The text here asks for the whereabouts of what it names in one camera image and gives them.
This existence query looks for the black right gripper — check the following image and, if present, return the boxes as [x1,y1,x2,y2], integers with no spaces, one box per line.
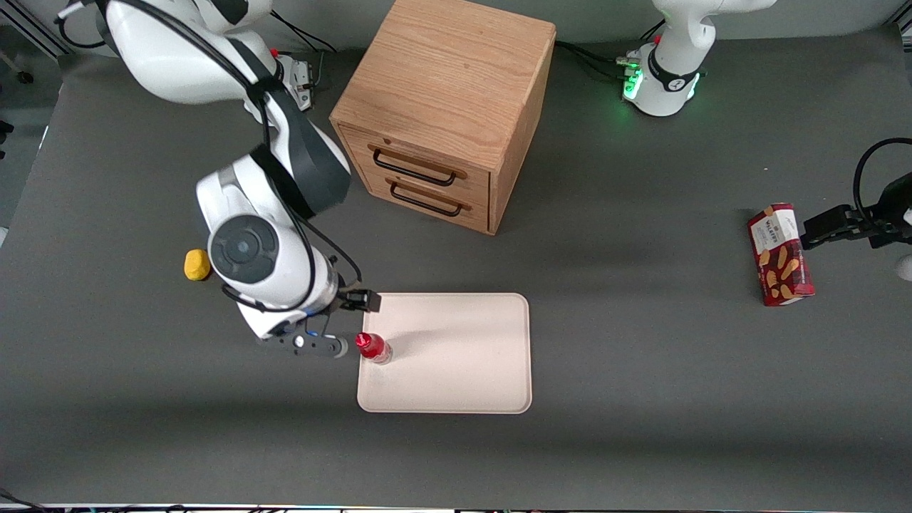
[285,289,383,336]

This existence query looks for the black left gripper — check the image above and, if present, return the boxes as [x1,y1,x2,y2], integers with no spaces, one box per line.
[802,172,912,251]

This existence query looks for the red coke bottle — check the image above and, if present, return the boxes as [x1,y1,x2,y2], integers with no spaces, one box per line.
[355,332,394,366]

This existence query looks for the beige rectangular tray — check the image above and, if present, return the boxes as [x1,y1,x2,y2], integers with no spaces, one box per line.
[356,292,534,415]

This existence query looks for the red biscuit box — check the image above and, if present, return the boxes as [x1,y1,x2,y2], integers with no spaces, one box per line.
[747,203,816,307]

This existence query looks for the wooden two-drawer cabinet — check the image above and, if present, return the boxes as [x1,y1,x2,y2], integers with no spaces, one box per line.
[329,0,557,236]

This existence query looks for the black looped gripper cable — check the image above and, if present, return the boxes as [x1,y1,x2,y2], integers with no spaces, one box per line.
[852,138,912,223]

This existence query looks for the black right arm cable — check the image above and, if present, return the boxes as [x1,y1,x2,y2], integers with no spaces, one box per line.
[57,0,364,314]

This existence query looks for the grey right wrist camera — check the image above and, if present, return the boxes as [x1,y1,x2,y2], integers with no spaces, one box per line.
[256,330,351,360]

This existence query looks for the black metal drawer handle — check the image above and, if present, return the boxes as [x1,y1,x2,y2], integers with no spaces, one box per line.
[385,178,473,218]
[368,142,470,188]

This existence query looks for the black right arm base cables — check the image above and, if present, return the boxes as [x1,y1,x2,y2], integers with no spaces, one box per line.
[271,10,341,58]

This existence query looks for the black arm base cables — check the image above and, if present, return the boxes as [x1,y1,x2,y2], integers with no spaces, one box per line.
[271,10,341,58]
[555,20,667,81]

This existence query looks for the black left arm base cables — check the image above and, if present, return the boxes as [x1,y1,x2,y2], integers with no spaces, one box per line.
[555,20,667,81]

